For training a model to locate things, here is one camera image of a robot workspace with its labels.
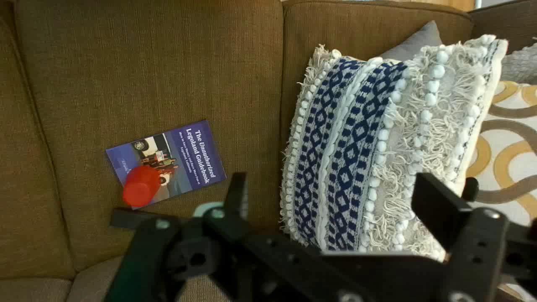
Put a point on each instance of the blue white tasselled pillow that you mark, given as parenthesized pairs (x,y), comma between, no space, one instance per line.
(346,139)

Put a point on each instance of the blue purple paperback book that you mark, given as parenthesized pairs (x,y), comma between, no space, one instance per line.
(190,156)

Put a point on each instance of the brown fabric sofa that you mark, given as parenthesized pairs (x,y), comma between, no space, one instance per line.
(139,67)

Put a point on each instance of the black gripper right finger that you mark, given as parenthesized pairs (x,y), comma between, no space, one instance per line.
(475,245)

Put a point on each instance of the red plastic cup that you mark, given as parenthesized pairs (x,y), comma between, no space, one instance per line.
(141,186)

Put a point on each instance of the brown wave pattern pillow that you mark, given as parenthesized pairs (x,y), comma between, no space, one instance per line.
(509,151)

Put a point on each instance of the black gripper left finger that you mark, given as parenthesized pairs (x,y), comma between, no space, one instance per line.
(223,234)

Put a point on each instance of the grey knitted blanket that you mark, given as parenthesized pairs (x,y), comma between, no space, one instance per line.
(522,63)

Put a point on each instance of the grey striped pillow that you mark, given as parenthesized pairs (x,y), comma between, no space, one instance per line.
(420,42)

